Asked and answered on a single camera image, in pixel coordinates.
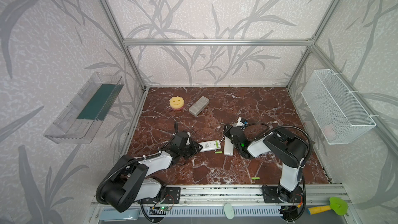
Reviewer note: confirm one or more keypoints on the green yellow toy hammer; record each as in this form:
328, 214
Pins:
338, 205

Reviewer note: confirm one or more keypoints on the yellow smiley sponge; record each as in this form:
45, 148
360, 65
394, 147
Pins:
176, 103

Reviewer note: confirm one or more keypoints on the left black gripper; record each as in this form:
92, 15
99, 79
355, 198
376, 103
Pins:
193, 146

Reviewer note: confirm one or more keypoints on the white remote with batteries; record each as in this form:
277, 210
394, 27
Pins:
228, 147

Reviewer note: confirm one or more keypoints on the pale green oval knob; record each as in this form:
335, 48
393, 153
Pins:
229, 211

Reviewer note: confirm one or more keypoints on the clear plastic wall shelf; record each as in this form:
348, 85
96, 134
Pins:
82, 118

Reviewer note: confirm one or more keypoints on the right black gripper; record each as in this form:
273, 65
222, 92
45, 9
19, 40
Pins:
232, 134

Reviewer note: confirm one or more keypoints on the grey stone block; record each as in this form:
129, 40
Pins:
198, 106

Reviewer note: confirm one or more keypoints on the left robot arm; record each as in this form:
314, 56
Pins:
129, 182

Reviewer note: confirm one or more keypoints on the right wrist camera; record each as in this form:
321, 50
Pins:
241, 122

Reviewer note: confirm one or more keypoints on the white remote with display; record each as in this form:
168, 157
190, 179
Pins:
210, 145

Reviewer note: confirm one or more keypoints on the white wire mesh basket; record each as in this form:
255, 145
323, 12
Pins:
340, 116

